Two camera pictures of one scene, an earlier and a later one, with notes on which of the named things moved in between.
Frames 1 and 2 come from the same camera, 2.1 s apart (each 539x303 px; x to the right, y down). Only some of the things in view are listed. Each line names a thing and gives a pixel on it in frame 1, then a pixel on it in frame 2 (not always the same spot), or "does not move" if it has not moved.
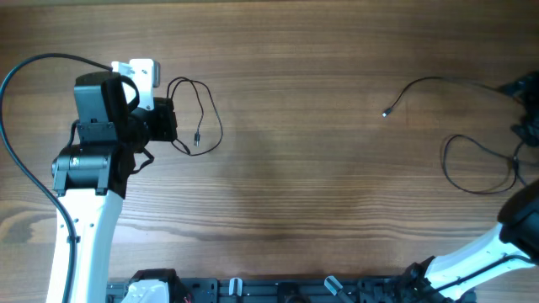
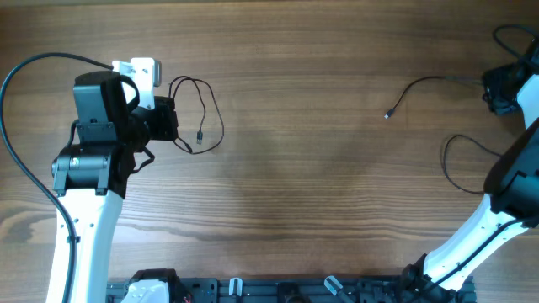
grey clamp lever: (236, 286) does not move
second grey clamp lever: (333, 284) does not move
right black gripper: (526, 108) -> (497, 90)
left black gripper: (163, 111) does not move
